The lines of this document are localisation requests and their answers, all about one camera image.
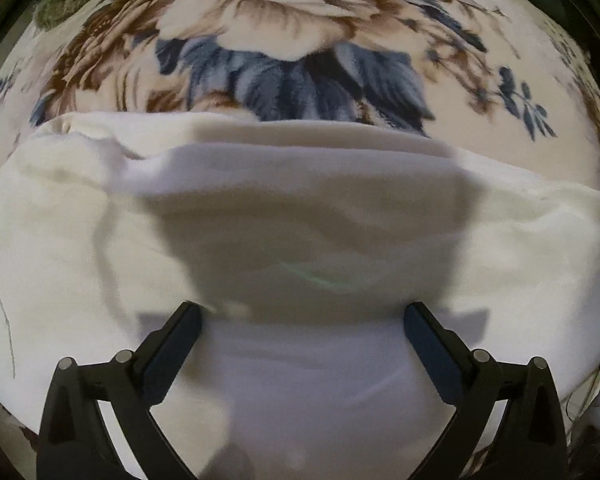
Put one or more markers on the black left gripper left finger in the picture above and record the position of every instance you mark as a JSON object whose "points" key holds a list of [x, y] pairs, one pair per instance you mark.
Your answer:
{"points": [[74, 442]]}

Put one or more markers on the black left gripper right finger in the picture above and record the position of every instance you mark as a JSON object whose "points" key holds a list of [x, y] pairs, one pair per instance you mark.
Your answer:
{"points": [[530, 442]]}

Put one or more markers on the white pants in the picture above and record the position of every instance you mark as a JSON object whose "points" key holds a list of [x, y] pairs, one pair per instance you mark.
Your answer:
{"points": [[302, 242]]}

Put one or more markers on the floral bed blanket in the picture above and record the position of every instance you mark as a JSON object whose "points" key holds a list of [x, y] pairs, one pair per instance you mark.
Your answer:
{"points": [[502, 78]]}

